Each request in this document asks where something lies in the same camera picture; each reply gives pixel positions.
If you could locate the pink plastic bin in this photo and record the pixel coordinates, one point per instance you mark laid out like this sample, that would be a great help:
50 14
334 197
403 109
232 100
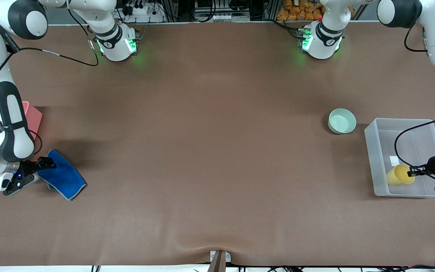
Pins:
32 113

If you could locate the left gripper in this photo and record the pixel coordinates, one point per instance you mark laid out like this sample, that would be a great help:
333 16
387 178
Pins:
433 164

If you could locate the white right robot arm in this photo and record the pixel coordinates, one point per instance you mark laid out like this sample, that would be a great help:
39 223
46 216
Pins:
10 124

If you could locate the white power strip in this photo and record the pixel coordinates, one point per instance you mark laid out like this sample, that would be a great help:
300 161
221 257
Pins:
142 13

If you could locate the clear plastic bin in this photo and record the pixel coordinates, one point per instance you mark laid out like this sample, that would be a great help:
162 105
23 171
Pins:
380 151

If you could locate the white label sticker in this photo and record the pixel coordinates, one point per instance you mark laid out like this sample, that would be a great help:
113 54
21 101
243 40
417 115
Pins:
394 160

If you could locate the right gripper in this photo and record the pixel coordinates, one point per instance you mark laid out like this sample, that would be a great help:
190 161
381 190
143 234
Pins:
30 167

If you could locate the brown camera mount bracket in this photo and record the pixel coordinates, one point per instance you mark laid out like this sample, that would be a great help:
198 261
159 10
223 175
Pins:
218 261

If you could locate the white socket strip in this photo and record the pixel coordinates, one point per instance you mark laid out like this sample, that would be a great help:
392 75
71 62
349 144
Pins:
230 17

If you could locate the mint green bowl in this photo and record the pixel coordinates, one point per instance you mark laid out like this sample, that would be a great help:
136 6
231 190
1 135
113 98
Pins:
342 121

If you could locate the orange bagged items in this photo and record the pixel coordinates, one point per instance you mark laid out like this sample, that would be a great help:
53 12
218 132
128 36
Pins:
298 10

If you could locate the yellow cup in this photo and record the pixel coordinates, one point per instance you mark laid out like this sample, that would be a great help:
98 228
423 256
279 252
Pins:
398 175

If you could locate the blue cloth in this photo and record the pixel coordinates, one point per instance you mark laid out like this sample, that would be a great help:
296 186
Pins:
64 177

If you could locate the brown table mat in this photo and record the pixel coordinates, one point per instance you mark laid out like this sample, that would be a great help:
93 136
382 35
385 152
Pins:
217 151

